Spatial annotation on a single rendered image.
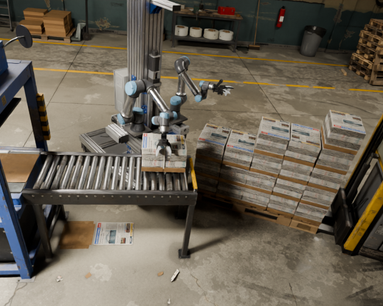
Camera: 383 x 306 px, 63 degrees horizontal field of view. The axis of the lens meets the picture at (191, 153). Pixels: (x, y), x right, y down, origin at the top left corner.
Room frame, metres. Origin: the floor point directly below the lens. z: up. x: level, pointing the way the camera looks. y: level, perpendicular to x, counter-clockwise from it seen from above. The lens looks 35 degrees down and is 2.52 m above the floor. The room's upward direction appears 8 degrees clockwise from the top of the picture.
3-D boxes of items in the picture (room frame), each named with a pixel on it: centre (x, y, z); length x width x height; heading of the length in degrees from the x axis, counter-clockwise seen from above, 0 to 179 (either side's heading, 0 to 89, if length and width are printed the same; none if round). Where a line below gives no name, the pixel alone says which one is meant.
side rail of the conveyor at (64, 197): (1.79, 0.57, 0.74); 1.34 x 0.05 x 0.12; 101
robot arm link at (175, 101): (3.12, 0.25, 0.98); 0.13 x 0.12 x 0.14; 162
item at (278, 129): (2.72, -0.78, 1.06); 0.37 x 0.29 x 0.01; 169
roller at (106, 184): (2.03, 0.68, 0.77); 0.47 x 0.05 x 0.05; 11
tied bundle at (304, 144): (2.67, -1.07, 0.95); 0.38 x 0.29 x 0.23; 167
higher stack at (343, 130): (2.61, -1.36, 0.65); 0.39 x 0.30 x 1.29; 168
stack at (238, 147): (2.76, -0.65, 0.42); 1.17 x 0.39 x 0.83; 78
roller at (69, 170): (1.97, 1.00, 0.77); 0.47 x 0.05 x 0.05; 11
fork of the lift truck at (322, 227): (2.53, -1.16, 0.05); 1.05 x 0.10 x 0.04; 78
